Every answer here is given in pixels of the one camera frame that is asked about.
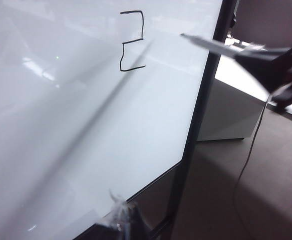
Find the brown desk partition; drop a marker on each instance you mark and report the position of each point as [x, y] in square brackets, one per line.
[261, 20]

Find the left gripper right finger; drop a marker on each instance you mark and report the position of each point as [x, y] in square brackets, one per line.
[138, 230]

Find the white desk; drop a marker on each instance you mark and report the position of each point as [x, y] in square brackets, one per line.
[231, 112]

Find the black whiteboard stand post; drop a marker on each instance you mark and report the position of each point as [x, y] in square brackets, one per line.
[206, 87]

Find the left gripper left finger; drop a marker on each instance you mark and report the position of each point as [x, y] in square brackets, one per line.
[120, 215]

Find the black post knob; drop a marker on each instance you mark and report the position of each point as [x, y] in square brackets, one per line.
[234, 18]

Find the white marker pen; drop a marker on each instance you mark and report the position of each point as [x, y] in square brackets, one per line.
[211, 45]

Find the white glass whiteboard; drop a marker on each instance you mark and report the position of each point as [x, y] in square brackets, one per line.
[73, 112]

